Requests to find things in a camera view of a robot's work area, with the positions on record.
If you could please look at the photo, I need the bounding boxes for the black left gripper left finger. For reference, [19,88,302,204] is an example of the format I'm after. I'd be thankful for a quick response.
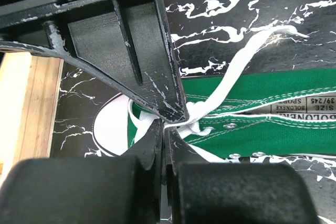
[1,120,163,223]

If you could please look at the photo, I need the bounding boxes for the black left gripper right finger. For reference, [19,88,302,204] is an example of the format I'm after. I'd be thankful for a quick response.
[164,129,319,223]

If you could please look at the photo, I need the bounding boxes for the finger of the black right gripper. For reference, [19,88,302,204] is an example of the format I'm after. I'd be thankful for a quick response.
[1,0,189,124]

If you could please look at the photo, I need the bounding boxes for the green sneaker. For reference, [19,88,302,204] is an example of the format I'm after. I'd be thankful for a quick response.
[93,69,335,161]

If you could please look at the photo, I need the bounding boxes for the white lace of sneaker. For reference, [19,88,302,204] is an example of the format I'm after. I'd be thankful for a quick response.
[163,25,309,138]

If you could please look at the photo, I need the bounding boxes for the wooden drying rack frame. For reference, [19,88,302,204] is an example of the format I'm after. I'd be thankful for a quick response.
[1,52,64,181]

